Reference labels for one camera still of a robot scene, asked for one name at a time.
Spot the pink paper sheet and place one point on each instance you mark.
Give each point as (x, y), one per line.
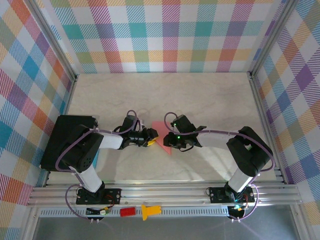
(160, 127)

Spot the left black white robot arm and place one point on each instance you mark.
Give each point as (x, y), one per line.
(82, 150)

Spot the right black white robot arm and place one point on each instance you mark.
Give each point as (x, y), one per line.
(250, 157)

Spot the teal blue strip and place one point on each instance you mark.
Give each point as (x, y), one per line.
(95, 162)

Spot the yellow plastic part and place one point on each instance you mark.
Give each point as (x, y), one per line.
(148, 211)

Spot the large black box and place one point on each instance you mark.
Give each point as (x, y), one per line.
(62, 130)

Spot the red plastic block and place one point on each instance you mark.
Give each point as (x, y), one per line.
(127, 211)

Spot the small white green connector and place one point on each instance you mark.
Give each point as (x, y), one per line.
(104, 211)

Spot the small lit circuit board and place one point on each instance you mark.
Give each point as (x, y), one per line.
(237, 207)

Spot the wide aluminium frame rail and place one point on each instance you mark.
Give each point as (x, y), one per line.
(162, 195)

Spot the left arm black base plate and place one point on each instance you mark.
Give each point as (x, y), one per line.
(112, 196)

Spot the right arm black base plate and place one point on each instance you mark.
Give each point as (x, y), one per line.
(217, 195)

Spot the aluminium side rail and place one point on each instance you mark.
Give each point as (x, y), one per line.
(68, 100)
(262, 112)

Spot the aluminium corner post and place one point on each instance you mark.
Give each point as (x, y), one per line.
(268, 42)
(55, 42)

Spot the aluminium frame leg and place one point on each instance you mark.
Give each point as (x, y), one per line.
(30, 225)
(298, 222)

